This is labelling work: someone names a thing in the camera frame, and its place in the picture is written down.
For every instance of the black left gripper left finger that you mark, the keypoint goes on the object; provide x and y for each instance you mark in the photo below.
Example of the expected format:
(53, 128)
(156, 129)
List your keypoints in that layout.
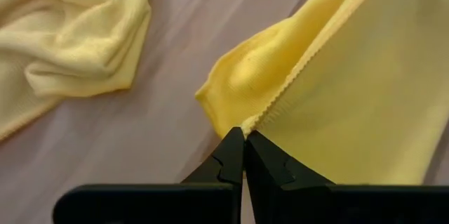
(224, 171)

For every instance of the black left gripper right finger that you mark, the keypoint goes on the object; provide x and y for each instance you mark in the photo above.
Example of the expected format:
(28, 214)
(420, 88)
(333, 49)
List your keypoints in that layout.
(270, 175)

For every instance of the yellow microfiber towel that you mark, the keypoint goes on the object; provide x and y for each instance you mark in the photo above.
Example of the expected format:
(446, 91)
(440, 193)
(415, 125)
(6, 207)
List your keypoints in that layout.
(70, 41)
(350, 94)

